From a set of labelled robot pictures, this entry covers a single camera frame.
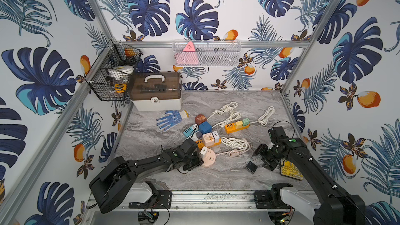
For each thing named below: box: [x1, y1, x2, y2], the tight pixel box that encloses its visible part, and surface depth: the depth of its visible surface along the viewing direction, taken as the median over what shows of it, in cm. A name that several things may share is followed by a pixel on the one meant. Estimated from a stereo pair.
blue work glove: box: [156, 109, 190, 132], surface depth 106 cm
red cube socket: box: [194, 113, 207, 125], surface depth 97 cm
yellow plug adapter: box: [235, 120, 244, 129], surface depth 97 cm
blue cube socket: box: [198, 120, 212, 134], surface depth 94 cm
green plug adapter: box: [242, 117, 250, 127], surface depth 97 cm
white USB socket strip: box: [186, 130, 204, 142], surface depth 94 cm
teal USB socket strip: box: [182, 123, 198, 137], surface depth 97 cm
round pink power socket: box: [202, 148, 217, 168], surface depth 87 cm
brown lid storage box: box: [130, 71, 182, 111], surface depth 100 cm
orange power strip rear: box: [224, 122, 250, 134], surface depth 100 cm
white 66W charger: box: [212, 130, 220, 144], surface depth 90 cm
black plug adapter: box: [245, 160, 259, 175], surface depth 84 cm
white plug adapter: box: [200, 146, 208, 158], surface depth 83 cm
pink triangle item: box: [176, 41, 199, 65], surface depth 92 cm
